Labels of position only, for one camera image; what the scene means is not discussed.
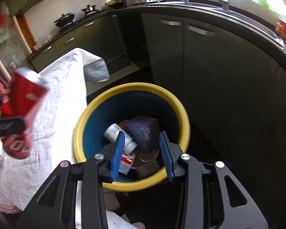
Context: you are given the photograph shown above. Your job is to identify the white pill bottle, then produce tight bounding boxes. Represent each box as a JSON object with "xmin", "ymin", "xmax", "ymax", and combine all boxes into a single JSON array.
[{"xmin": 103, "ymin": 123, "xmax": 138, "ymax": 155}]

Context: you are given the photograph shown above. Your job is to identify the brown plastic tray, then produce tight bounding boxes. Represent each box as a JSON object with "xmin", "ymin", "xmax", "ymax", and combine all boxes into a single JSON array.
[{"xmin": 136, "ymin": 160, "xmax": 160, "ymax": 179}]

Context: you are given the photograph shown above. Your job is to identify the purple box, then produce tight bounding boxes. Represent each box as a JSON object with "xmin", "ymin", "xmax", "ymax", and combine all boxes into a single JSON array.
[{"xmin": 125, "ymin": 116, "xmax": 160, "ymax": 152}]

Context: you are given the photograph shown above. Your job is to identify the crushed red soda can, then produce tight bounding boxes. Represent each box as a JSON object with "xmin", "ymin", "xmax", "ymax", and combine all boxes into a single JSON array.
[{"xmin": 1, "ymin": 67, "xmax": 49, "ymax": 159}]

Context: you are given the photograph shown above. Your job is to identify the red white snack wrapper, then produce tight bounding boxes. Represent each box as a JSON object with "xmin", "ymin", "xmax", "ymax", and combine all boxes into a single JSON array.
[{"xmin": 119, "ymin": 152, "xmax": 136, "ymax": 175}]

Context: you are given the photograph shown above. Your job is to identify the yellow rimmed trash bin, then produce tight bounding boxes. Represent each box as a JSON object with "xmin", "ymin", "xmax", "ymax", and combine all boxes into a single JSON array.
[{"xmin": 73, "ymin": 83, "xmax": 190, "ymax": 192}]

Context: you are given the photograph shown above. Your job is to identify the green kitchen cabinets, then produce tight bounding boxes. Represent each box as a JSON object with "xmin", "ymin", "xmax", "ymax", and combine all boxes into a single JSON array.
[{"xmin": 28, "ymin": 8, "xmax": 286, "ymax": 154}]

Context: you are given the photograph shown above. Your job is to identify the white floral tablecloth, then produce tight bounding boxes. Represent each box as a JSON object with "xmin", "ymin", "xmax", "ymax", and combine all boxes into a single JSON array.
[{"xmin": 0, "ymin": 48, "xmax": 109, "ymax": 214}]

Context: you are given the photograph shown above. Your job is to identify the black wok on stove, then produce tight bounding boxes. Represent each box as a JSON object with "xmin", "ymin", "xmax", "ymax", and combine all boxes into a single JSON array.
[{"xmin": 54, "ymin": 13, "xmax": 74, "ymax": 27}]

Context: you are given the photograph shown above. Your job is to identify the small metal pot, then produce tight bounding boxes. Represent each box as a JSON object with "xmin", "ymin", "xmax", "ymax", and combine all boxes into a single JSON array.
[{"xmin": 81, "ymin": 4, "xmax": 99, "ymax": 15}]

